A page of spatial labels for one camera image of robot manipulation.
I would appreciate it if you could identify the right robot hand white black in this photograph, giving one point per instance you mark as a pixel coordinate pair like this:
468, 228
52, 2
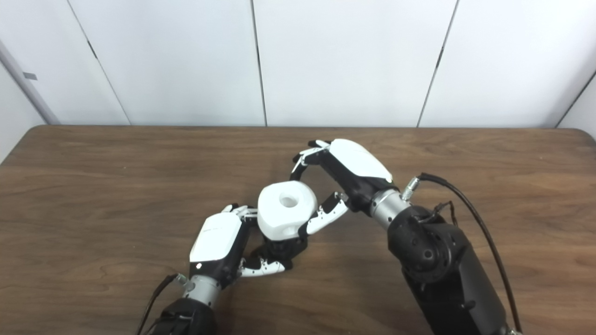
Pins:
358, 167

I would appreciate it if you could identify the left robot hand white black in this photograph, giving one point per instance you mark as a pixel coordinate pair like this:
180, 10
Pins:
216, 242

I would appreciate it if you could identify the black flanged holder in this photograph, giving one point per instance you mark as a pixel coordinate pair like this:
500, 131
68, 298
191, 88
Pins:
284, 251

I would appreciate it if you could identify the round white piece with hole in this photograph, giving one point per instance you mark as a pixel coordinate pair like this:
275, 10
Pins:
284, 209

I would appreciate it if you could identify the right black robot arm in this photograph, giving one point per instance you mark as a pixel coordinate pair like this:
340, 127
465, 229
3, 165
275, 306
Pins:
442, 274

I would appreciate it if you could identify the grey wall corner strip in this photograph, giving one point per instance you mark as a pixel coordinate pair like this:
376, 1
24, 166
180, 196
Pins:
30, 83

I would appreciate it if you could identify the small grey wall tag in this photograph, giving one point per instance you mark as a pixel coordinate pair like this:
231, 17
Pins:
30, 76

